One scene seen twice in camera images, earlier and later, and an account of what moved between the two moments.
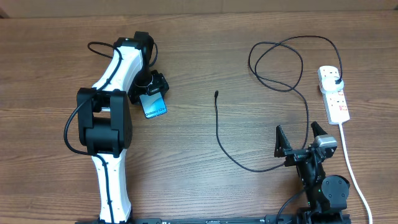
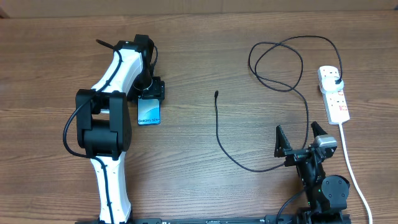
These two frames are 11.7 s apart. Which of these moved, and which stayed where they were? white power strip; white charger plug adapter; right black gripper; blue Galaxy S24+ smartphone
Moved: blue Galaxy S24+ smartphone
Stayed: white charger plug adapter; right black gripper; white power strip
